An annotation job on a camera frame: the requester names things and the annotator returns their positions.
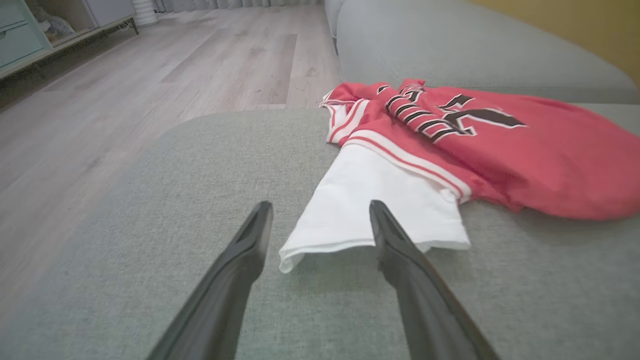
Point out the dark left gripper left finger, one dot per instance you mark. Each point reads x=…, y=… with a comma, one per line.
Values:
x=230, y=290

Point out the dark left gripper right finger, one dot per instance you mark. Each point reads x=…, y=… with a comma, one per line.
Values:
x=420, y=300

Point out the red jersey with black lettering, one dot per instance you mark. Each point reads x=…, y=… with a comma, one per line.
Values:
x=525, y=160

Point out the white ribbed cylinder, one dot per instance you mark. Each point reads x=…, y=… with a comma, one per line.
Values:
x=145, y=11

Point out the grey sofa back cushion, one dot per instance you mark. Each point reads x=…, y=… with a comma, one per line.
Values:
x=450, y=45

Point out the grey fluffy toy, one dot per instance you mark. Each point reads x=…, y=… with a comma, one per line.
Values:
x=52, y=25

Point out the pale green cabinet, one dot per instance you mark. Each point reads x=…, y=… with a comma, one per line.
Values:
x=20, y=45

